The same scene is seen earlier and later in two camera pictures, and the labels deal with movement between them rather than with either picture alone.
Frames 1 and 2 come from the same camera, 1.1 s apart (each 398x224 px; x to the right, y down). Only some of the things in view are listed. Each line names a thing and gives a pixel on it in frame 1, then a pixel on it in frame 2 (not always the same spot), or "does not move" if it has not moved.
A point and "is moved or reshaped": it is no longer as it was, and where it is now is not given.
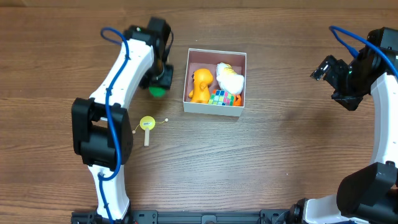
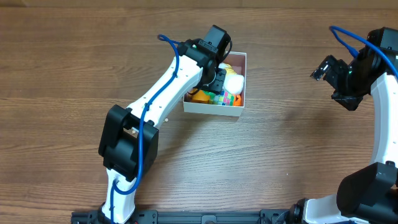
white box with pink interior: [197, 59] does not move
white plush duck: [229, 80] does not move
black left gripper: [161, 81] → [219, 78]
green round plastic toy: [157, 91] is moved or reshaped
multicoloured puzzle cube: [219, 97] does not move
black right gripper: [339, 79] does not move
